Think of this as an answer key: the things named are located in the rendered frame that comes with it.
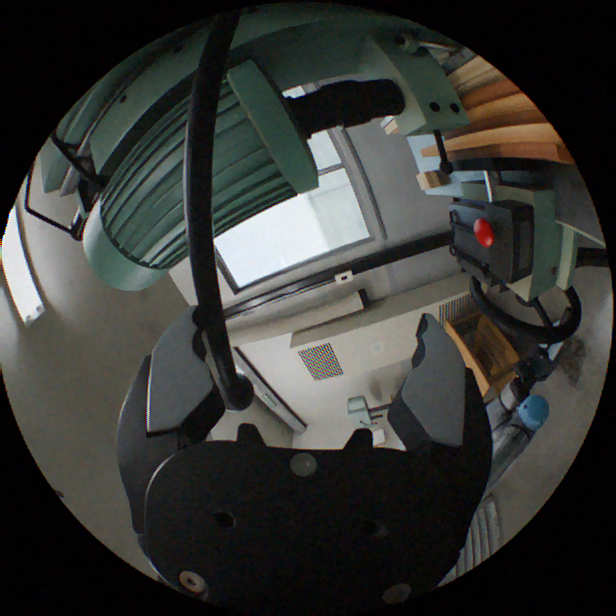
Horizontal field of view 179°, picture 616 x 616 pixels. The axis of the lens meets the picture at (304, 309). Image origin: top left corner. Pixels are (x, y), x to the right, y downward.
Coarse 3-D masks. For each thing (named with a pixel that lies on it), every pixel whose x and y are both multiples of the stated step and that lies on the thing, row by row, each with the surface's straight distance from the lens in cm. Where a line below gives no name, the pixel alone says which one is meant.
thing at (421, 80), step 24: (384, 48) 29; (384, 72) 29; (408, 72) 27; (432, 72) 29; (408, 96) 26; (432, 96) 27; (456, 96) 29; (408, 120) 27; (432, 120) 25; (456, 120) 27
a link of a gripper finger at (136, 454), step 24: (144, 360) 9; (144, 384) 8; (144, 408) 8; (120, 432) 8; (144, 432) 7; (168, 432) 7; (120, 456) 7; (144, 456) 7; (168, 456) 6; (144, 480) 7; (144, 504) 7; (144, 528) 7
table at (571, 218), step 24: (432, 144) 49; (432, 168) 51; (552, 168) 31; (576, 168) 29; (432, 192) 54; (456, 192) 46; (576, 192) 29; (576, 216) 30; (576, 240) 35; (600, 240) 29
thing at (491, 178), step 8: (456, 160) 29; (464, 160) 27; (472, 160) 26; (480, 160) 25; (488, 160) 24; (496, 160) 24; (504, 160) 26; (512, 160) 27; (520, 160) 29; (528, 160) 30; (456, 168) 29; (464, 168) 28; (472, 168) 27; (480, 168) 26; (488, 168) 25; (496, 168) 24; (504, 168) 25; (512, 168) 27; (520, 168) 28; (528, 168) 30; (488, 176) 29; (496, 176) 29; (488, 184) 30; (496, 184) 29; (488, 192) 30; (496, 200) 30
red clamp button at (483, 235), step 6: (480, 222) 23; (486, 222) 23; (474, 228) 24; (480, 228) 23; (486, 228) 23; (492, 228) 23; (480, 234) 24; (486, 234) 23; (492, 234) 23; (480, 240) 24; (486, 240) 23; (492, 240) 23; (486, 246) 24
